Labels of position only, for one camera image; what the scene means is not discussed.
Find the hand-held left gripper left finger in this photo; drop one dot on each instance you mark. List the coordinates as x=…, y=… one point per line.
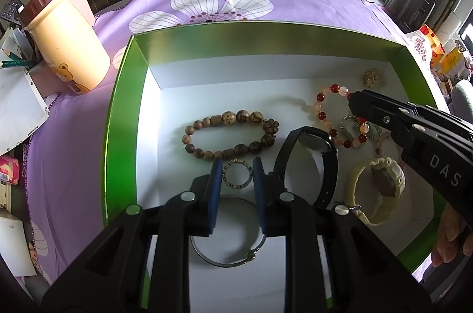
x=215, y=194

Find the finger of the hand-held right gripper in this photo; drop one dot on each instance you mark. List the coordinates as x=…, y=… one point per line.
x=384, y=119
x=406, y=108

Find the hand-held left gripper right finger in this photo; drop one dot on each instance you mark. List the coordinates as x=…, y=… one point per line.
x=258, y=194

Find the black wristwatch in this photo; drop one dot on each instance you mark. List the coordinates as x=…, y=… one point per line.
x=330, y=169

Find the green cardboard box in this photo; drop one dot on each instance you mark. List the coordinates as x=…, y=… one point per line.
x=125, y=113

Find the person's right hand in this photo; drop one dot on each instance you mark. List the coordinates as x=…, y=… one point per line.
x=449, y=235

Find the gold brooch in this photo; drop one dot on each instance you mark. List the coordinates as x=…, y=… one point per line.
x=371, y=77

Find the silver bangle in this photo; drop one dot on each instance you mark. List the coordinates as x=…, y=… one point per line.
x=251, y=256

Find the yellow box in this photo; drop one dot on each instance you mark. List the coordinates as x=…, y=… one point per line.
x=452, y=61

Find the red white snack bag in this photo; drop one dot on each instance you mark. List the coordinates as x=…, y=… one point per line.
x=423, y=43

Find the cream wristwatch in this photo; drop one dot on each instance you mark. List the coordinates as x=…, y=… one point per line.
x=353, y=187

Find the purple floral tablecloth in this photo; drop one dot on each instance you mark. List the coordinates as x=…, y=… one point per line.
x=314, y=6

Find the white box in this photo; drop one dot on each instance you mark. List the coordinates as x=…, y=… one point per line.
x=14, y=246

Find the pink snack can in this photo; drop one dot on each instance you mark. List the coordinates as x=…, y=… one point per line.
x=9, y=169

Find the cream bottle with brown lid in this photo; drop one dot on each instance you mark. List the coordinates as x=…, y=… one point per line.
x=66, y=39

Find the white envelope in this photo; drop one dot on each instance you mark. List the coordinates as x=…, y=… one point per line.
x=18, y=106

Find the green pencil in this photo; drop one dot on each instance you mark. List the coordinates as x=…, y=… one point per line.
x=14, y=58

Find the black remote control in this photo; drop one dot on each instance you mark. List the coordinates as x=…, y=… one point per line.
x=11, y=8

